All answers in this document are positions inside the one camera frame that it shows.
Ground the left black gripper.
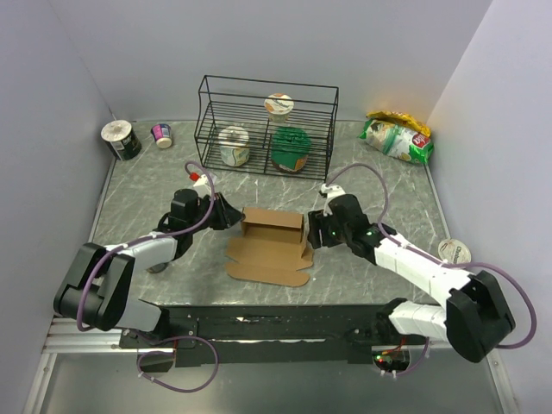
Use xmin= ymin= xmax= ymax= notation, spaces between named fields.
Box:
xmin=188 ymin=191 xmax=245 ymax=233

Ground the brown cardboard box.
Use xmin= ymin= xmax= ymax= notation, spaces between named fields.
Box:
xmin=225 ymin=207 xmax=313 ymax=287

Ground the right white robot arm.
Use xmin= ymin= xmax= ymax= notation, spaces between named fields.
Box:
xmin=308 ymin=185 xmax=516 ymax=362

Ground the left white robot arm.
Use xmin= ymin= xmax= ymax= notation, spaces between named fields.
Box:
xmin=53 ymin=189 xmax=244 ymax=347

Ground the white yellow cup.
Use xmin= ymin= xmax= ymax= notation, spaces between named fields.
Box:
xmin=217 ymin=126 xmax=249 ymax=167

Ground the metal tin can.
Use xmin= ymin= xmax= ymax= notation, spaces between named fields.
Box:
xmin=147 ymin=262 xmax=169 ymax=274

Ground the green lid jar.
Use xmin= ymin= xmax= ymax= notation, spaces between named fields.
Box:
xmin=270 ymin=127 xmax=311 ymax=173

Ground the small purple yogurt cup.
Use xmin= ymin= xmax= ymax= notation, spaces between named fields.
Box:
xmin=150 ymin=123 xmax=173 ymax=149

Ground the green chips bag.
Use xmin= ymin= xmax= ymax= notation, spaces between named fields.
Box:
xmin=359 ymin=118 xmax=434 ymax=165

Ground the orange yogurt cup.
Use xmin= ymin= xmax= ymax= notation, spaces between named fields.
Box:
xmin=264 ymin=93 xmax=295 ymax=123

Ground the black can white lid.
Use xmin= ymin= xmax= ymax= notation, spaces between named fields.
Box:
xmin=101 ymin=120 xmax=141 ymax=160

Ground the white lidded cup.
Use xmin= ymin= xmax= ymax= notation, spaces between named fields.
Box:
xmin=437 ymin=238 xmax=472 ymax=264

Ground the yellow chips bag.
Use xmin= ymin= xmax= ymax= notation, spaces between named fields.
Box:
xmin=366 ymin=110 xmax=431 ymax=137

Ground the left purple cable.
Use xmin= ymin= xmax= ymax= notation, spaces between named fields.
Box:
xmin=76 ymin=161 xmax=219 ymax=393

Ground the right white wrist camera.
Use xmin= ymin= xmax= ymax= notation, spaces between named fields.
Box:
xmin=320 ymin=184 xmax=346 ymax=216

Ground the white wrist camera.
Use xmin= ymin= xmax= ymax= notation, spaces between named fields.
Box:
xmin=189 ymin=172 xmax=217 ymax=198
xmin=320 ymin=184 xmax=346 ymax=216

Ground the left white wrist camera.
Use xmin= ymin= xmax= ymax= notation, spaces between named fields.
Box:
xmin=189 ymin=172 xmax=217 ymax=198

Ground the black wire rack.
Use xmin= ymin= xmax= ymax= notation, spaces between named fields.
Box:
xmin=194 ymin=75 xmax=339 ymax=181

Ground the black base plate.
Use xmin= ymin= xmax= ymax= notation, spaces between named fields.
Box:
xmin=119 ymin=304 xmax=425 ymax=367

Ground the aluminium rail frame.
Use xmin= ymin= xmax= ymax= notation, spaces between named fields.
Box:
xmin=23 ymin=317 xmax=521 ymax=413

